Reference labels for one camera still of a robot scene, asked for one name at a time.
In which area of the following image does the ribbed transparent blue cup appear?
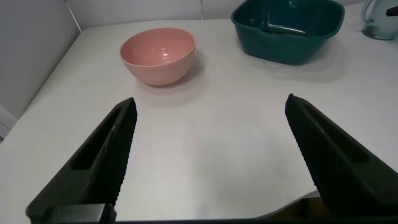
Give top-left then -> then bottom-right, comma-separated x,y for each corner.
360,0 -> 398,40

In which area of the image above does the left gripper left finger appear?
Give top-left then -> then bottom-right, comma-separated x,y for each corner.
25,96 -> 138,223

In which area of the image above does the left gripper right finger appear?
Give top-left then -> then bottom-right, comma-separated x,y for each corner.
284,93 -> 398,218

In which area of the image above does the dark teal square basin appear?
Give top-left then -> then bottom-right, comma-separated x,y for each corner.
230,0 -> 346,66

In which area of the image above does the pink round bowl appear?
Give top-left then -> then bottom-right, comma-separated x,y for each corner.
119,27 -> 197,86

